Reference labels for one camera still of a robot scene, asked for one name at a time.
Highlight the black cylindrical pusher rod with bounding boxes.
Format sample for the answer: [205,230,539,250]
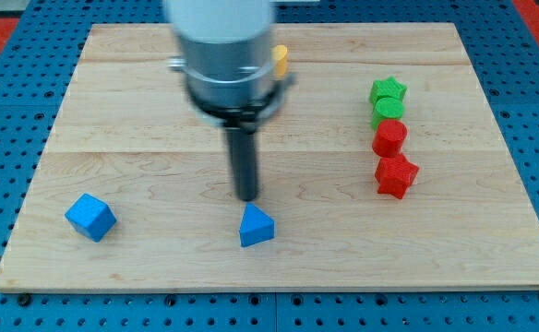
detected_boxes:
[225,128,258,202]

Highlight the blue triangle block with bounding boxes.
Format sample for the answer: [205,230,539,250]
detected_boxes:
[239,202,275,247]

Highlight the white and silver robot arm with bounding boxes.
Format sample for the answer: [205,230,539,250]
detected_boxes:
[162,0,293,201]

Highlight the blue cube block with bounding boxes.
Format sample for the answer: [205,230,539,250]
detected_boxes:
[65,194,117,243]

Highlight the yellow block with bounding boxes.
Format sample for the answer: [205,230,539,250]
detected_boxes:
[272,44,288,80]

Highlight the red cylinder block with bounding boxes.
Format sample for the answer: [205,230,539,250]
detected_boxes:
[372,119,408,158]

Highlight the green cylinder block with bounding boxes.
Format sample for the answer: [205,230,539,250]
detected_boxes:
[371,97,404,130]

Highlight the wooden board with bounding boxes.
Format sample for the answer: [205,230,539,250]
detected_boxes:
[0,23,539,293]

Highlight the red star block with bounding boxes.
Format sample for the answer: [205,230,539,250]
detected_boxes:
[375,153,420,199]

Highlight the green star block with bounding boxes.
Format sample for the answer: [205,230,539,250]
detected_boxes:
[369,77,407,104]

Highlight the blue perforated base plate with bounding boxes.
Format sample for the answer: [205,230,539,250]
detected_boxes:
[0,0,539,331]

